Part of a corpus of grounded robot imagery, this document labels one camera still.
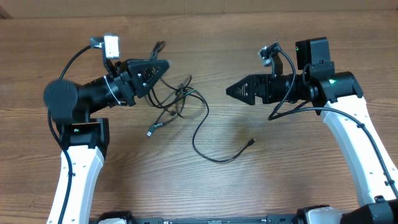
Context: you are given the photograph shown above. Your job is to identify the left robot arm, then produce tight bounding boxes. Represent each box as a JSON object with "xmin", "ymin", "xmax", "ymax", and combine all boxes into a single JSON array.
[{"xmin": 44, "ymin": 59, "xmax": 169, "ymax": 223}]

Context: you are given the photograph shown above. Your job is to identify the black multi-head usb cable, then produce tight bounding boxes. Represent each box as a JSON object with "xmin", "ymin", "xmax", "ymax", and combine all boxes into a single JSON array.
[{"xmin": 146, "ymin": 40, "xmax": 257, "ymax": 164}]

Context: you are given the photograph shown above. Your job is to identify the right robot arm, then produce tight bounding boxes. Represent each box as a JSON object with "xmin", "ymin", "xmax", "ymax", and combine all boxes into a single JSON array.
[{"xmin": 226, "ymin": 37, "xmax": 397, "ymax": 223}]

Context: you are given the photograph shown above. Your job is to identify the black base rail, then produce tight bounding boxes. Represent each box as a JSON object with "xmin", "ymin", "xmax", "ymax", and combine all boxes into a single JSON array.
[{"xmin": 90, "ymin": 205, "xmax": 352, "ymax": 224}]

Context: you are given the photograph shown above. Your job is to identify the right camera cable black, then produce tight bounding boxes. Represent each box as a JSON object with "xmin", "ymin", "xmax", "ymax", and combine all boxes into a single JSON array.
[{"xmin": 269, "ymin": 49, "xmax": 397, "ymax": 205}]

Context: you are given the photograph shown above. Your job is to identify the left camera cable black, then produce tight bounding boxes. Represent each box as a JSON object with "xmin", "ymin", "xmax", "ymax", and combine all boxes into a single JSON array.
[{"xmin": 47, "ymin": 45, "xmax": 91, "ymax": 224}]

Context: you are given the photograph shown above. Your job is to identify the camera cable black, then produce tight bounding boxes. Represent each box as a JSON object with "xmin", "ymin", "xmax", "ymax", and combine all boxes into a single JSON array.
[
  {"xmin": 269, "ymin": 49, "xmax": 397, "ymax": 205},
  {"xmin": 47, "ymin": 45, "xmax": 91, "ymax": 224}
]

